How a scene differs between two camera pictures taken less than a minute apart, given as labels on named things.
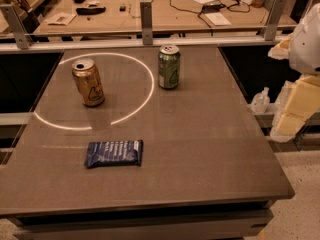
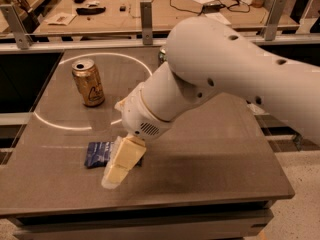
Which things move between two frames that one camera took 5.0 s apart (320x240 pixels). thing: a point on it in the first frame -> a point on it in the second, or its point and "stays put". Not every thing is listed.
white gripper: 306,44 -> 139,113
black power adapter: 211,7 stays put
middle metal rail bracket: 146,20 stays put
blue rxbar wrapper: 104,153 stays put
